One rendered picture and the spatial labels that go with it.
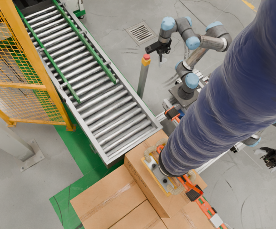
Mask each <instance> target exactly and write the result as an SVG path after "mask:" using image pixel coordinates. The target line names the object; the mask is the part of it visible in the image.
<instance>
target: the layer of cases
mask: <svg viewBox="0 0 276 229"><path fill-rule="evenodd" d="M70 203H71V204H72V206H73V208H74V210H75V212H76V214H77V215H78V217H79V219H80V221H81V222H82V224H83V226H84V228H85V229H216V228H214V227H213V226H212V224H211V223H210V222H209V221H208V217H207V216H206V215H205V214H204V213H203V212H202V211H201V209H200V208H199V206H198V204H197V203H196V202H191V201H190V202H189V203H188V204H186V205H185V206H184V207H183V208H182V209H181V210H179V211H178V212H177V213H176V214H175V215H174V216H173V217H172V218H161V217H160V215H159V214H158V213H157V211H156V210H155V208H154V207H153V206H152V204H151V203H150V201H149V200H148V199H147V197H146V195H145V194H144V193H143V191H142V190H141V189H140V187H139V186H138V184H137V183H136V181H135V180H134V178H133V177H132V176H131V174H130V173H129V171H128V170H127V169H126V167H125V166H124V164H123V165H121V166H120V167H118V168H117V169H116V170H114V171H113V172H111V173H110V174H108V175H107V176H105V177H104V178H102V179H101V180H99V181H98V182H97V183H95V184H93V185H92V186H90V187H89V188H88V189H86V190H85V191H83V192H82V193H80V194H79V195H77V196H76V197H74V198H73V199H71V200H70Z"/></svg>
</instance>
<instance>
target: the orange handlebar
mask: <svg viewBox="0 0 276 229"><path fill-rule="evenodd" d="M175 120H176V121H177V122H178V123H179V122H180V119H179V118H178V117H176V118H175ZM163 147H164V146H163V145H159V146H157V152H158V153H160V152H161V151H160V148H162V149H163ZM183 177H184V178H185V180H186V181H187V182H189V183H190V184H192V182H191V181H190V180H189V178H188V177H187V176H186V175H183ZM177 178H178V179H179V181H180V182H181V183H182V184H183V186H184V187H185V189H186V190H189V187H188V186H187V185H186V184H185V182H184V181H183V179H182V178H181V177H177ZM192 185H193V184H192ZM200 199H201V200H202V202H203V203H202V204H201V203H200V202H199V200H197V201H196V203H197V204H198V206H199V208H200V209H201V211H202V212H203V213H204V214H205V215H206V216H207V217H208V219H210V218H211V216H210V215H209V213H208V212H207V211H208V210H209V211H210V212H211V213H212V215H214V214H215V212H214V211H213V209H212V208H211V206H210V204H209V203H208V202H207V201H206V200H205V199H204V198H203V197H200ZM221 226H222V227H223V229H227V227H226V226H225V225H224V223H222V224H221Z"/></svg>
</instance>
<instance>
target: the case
mask: <svg viewBox="0 0 276 229"><path fill-rule="evenodd" d="M163 138H166V139H168V136H167V135H166V134H165V132H164V131H163V130H162V129H161V130H159V131H158V132H156V133H155V134H153V135H152V136H151V137H149V138H148V139H146V140H145V141H143V142H142V143H141V144H139V145H138V146H136V147H135V148H133V149H132V150H130V151H129V152H128V153H126V154H125V157H124V166H125V167H126V169H127V170H128V171H129V173H130V174H131V176H132V177H133V178H134V180H135V181H136V183H137V184H138V186H139V187H140V189H141V190H142V191H143V193H144V194H145V195H146V197H147V199H148V200H149V201H150V203H151V204H152V206H153V207H154V208H155V210H156V211H157V213H158V214H159V215H160V217H161V218H172V217H173V216H174V215H175V214H176V213H177V212H178V211H179V210H181V209H182V208H183V207H184V206H185V205H186V204H188V203H189V202H190V199H189V198H188V197H187V196H186V194H185V191H186V189H184V190H183V191H182V192H181V193H179V194H177V195H173V194H171V195H170V196H168V197H167V196H166V195H165V193H164V192H163V191H162V189H161V188H160V187H159V185H158V184H157V182H156V181H155V179H154V178H153V177H152V175H151V174H150V173H149V171H148V170H147V168H146V167H145V166H144V164H143V163H142V162H141V160H140V159H141V158H142V157H144V151H145V150H146V149H148V148H149V147H151V146H154V145H155V144H156V143H157V142H158V141H159V140H160V139H163ZM151 154H152V155H153V156H154V158H155V159H156V160H157V162H158V157H159V155H158V154H157V153H156V151H153V152H151ZM193 170H194V171H195V169H193ZM195 172H196V171H195ZM170 179H171V180H172V182H173V183H174V184H175V185H176V187H177V188H178V187H179V186H180V183H179V182H178V180H177V179H176V178H175V177H170ZM192 184H193V185H194V184H197V185H198V186H199V187H200V188H201V189H202V190H204V189H205V188H206V187H207V184H206V183H205V182H204V181H203V179H202V178H201V177H200V176H199V174H198V173H197V172H196V180H195V181H194V182H193V183H192Z"/></svg>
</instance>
